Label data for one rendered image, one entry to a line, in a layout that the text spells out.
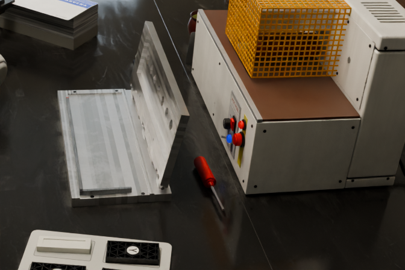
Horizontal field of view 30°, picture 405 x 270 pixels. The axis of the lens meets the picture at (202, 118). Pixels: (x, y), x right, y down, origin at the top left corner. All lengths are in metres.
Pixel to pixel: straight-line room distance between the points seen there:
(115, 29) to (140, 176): 0.78
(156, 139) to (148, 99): 0.17
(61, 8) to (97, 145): 0.58
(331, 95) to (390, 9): 0.22
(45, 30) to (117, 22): 0.26
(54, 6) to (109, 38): 0.19
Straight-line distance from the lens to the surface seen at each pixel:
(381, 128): 1.65
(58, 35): 2.18
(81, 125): 1.79
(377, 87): 1.59
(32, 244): 1.47
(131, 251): 1.44
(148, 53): 1.83
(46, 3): 2.21
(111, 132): 1.77
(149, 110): 1.72
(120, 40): 2.24
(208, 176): 1.63
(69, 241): 1.46
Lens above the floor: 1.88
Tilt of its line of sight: 31 degrees down
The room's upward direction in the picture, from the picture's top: 7 degrees clockwise
